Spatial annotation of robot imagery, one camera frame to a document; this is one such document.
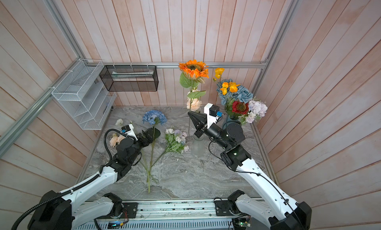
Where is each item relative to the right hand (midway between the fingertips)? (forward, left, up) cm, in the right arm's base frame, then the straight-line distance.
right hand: (189, 113), depth 59 cm
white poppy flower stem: (+22, +50, -35) cm, 65 cm away
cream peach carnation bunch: (+9, +49, -37) cm, 62 cm away
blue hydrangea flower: (+23, +25, -30) cm, 45 cm away
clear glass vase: (+3, -5, -33) cm, 33 cm away
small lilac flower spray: (+7, +9, -34) cm, 36 cm away
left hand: (+6, +23, -23) cm, 33 cm away
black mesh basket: (+43, +41, -12) cm, 60 cm away
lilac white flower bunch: (+13, -34, -9) cm, 37 cm away
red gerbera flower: (+15, -26, -11) cm, 32 cm away
